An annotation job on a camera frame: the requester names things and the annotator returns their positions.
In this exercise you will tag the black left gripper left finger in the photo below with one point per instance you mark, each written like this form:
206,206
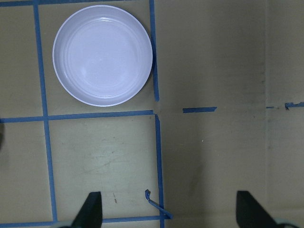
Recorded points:
90,215

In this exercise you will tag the lilac round plate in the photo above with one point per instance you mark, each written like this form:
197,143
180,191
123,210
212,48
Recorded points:
102,55

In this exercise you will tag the brown paper table cover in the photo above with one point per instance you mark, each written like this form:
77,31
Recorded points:
223,111

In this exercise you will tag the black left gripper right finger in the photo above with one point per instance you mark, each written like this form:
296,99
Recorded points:
250,214

